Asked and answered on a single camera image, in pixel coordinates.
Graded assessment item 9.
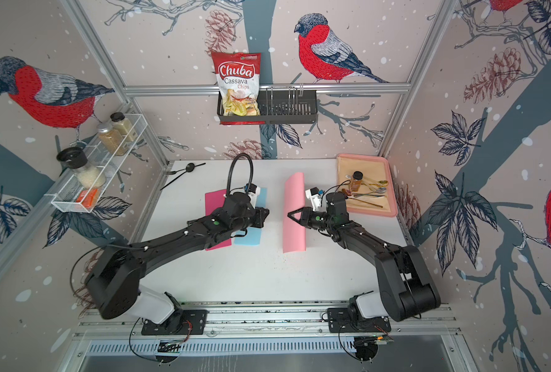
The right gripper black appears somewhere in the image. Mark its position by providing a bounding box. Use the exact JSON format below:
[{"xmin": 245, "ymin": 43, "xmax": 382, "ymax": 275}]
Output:
[{"xmin": 287, "ymin": 208, "xmax": 334, "ymax": 231}]

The light blue paper sheet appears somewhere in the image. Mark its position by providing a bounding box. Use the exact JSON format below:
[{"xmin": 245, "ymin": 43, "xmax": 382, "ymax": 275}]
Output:
[{"xmin": 234, "ymin": 187, "xmax": 268, "ymax": 246}]

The light pink paper sheet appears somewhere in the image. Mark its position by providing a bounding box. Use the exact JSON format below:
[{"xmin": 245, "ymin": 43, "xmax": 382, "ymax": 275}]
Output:
[{"xmin": 282, "ymin": 172, "xmax": 306, "ymax": 254}]

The magenta paper sheet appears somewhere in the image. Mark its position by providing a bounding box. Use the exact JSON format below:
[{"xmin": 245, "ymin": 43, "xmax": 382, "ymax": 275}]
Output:
[{"xmin": 205, "ymin": 189, "xmax": 232, "ymax": 250}]

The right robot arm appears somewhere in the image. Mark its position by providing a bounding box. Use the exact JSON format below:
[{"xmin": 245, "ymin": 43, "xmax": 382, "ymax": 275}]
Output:
[{"xmin": 287, "ymin": 192, "xmax": 441, "ymax": 322}]

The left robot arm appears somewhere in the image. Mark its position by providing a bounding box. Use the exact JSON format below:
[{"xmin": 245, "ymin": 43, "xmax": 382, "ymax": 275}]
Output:
[{"xmin": 85, "ymin": 192, "xmax": 269, "ymax": 320}]

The iridescent purple spoon front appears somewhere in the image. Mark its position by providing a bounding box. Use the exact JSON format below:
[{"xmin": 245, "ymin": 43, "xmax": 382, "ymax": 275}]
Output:
[{"xmin": 342, "ymin": 189, "xmax": 383, "ymax": 209}]

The iridescent rainbow spoon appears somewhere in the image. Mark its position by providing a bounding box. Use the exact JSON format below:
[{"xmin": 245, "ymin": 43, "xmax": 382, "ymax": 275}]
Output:
[{"xmin": 345, "ymin": 190, "xmax": 386, "ymax": 198}]

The red pepper spice jar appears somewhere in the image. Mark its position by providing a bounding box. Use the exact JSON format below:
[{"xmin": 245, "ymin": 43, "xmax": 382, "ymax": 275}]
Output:
[{"xmin": 349, "ymin": 171, "xmax": 364, "ymax": 193}]

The pink plastic tray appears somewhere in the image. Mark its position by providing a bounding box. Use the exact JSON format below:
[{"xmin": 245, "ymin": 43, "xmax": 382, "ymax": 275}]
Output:
[{"xmin": 334, "ymin": 153, "xmax": 399, "ymax": 218}]

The silver spoon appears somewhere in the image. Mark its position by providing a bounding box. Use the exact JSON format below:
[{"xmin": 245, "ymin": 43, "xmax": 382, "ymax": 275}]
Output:
[{"xmin": 368, "ymin": 187, "xmax": 387, "ymax": 195}]

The black spoon on table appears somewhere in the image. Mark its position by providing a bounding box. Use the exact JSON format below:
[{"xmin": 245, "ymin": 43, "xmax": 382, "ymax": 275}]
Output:
[{"xmin": 161, "ymin": 162, "xmax": 206, "ymax": 191}]

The Chuba cassava chips bag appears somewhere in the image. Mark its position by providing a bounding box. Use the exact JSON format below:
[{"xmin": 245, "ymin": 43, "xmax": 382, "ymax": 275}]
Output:
[{"xmin": 211, "ymin": 51, "xmax": 261, "ymax": 117}]

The tan spice bottle front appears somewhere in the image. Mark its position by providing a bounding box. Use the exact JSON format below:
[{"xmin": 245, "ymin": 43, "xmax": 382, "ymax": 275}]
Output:
[{"xmin": 97, "ymin": 122, "xmax": 127, "ymax": 157}]

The tan spice bottle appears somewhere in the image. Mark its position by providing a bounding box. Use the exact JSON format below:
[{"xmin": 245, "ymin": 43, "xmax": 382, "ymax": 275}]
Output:
[
  {"xmin": 97, "ymin": 122, "xmax": 127, "ymax": 157},
  {"xmin": 111, "ymin": 113, "xmax": 138, "ymax": 142}
]

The tan spice bottle rear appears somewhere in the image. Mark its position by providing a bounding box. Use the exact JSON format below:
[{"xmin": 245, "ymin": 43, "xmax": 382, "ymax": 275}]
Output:
[{"xmin": 111, "ymin": 113, "xmax": 138, "ymax": 142}]

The small red box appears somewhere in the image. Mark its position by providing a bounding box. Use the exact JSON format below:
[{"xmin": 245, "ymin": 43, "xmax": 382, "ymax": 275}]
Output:
[{"xmin": 76, "ymin": 188, "xmax": 100, "ymax": 209}]

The black lid grinder jar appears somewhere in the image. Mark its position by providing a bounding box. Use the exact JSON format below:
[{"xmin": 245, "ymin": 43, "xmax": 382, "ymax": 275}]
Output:
[{"xmin": 56, "ymin": 147, "xmax": 107, "ymax": 190}]

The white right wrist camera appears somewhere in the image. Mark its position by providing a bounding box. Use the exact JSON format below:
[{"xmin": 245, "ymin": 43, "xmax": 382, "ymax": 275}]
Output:
[{"xmin": 305, "ymin": 187, "xmax": 324, "ymax": 212}]

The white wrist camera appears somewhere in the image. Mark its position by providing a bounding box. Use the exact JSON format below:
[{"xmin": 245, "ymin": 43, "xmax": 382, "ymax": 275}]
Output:
[
  {"xmin": 305, "ymin": 187, "xmax": 324, "ymax": 212},
  {"xmin": 244, "ymin": 184, "xmax": 261, "ymax": 208}
]

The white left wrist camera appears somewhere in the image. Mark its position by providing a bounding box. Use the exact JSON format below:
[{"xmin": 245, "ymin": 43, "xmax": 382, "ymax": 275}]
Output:
[{"xmin": 244, "ymin": 184, "xmax": 261, "ymax": 208}]

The gold spoon cream handle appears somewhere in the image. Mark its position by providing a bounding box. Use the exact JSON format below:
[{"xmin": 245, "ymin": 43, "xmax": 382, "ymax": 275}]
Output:
[{"xmin": 366, "ymin": 179, "xmax": 388, "ymax": 188}]

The black wire wall basket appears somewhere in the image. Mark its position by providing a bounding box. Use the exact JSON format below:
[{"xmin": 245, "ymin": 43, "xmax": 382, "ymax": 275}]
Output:
[{"xmin": 216, "ymin": 87, "xmax": 318, "ymax": 125}]

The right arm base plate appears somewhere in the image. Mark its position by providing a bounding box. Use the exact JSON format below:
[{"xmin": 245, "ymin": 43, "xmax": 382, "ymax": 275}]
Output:
[{"xmin": 324, "ymin": 308, "xmax": 391, "ymax": 333}]

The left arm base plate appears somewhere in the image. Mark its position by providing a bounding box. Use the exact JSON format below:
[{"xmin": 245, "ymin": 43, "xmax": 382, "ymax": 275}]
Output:
[{"xmin": 142, "ymin": 309, "xmax": 209, "ymax": 336}]

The clear acrylic wall shelf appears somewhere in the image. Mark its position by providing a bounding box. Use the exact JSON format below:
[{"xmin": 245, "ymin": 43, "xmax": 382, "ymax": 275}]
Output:
[{"xmin": 52, "ymin": 114, "xmax": 148, "ymax": 213}]

